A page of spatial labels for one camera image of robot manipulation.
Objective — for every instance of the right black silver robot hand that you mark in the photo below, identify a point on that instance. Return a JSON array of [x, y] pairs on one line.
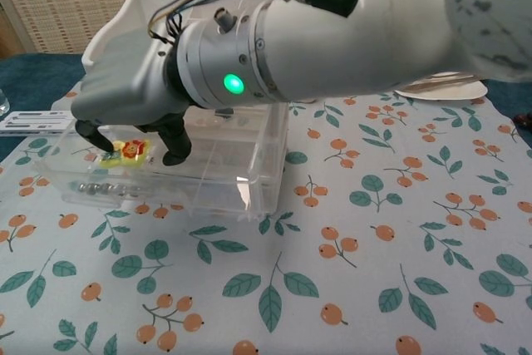
[[124, 85]]

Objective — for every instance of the yellow flower eraser packet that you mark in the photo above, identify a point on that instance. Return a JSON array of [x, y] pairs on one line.
[[134, 149]]

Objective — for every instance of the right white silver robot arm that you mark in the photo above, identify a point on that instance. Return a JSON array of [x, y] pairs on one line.
[[332, 47]]

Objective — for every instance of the white two-tier plastic organizer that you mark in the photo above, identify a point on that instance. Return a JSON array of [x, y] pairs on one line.
[[137, 10]]

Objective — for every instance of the dark blue table cover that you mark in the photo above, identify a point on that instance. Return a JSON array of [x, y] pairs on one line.
[[33, 76]]

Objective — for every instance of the white folding stand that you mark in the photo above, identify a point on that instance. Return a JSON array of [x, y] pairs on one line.
[[37, 120]]

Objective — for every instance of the bamboo folding screen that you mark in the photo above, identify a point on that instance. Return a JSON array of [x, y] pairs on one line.
[[62, 1]]

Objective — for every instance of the floral print tablecloth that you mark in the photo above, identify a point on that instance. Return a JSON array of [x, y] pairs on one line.
[[291, 280]]

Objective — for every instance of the metal table knife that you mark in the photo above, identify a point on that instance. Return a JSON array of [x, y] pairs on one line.
[[440, 82]]

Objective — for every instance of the white plate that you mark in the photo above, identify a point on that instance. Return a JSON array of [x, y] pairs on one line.
[[449, 92]]

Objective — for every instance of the dark grape bunch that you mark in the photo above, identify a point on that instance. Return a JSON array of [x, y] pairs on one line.
[[525, 120]]

